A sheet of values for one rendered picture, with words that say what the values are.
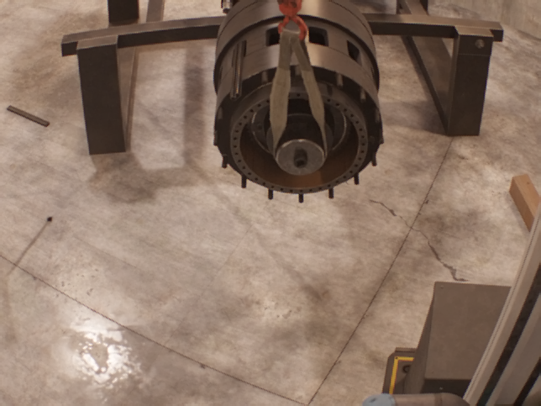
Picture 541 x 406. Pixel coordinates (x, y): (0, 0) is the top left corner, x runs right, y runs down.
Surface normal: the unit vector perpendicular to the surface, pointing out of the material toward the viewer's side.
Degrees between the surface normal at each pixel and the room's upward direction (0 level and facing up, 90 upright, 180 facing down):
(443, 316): 0
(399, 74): 0
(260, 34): 28
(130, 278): 0
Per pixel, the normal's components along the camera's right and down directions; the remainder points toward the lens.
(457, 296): 0.00, -0.71
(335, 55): 0.43, -0.64
